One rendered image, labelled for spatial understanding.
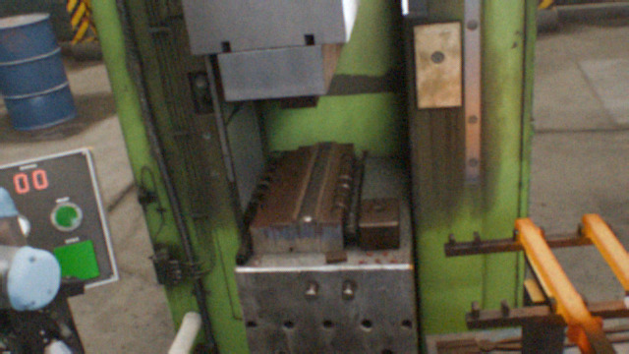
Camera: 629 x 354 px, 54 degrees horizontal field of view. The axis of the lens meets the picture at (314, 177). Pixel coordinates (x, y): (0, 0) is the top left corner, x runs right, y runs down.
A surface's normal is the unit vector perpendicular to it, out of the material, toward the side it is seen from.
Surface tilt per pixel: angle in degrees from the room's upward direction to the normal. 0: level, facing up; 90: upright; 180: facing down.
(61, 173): 60
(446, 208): 90
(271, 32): 90
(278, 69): 90
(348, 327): 90
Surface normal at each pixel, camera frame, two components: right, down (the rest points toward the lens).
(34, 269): 0.94, 0.05
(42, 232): 0.20, -0.12
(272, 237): -0.13, 0.44
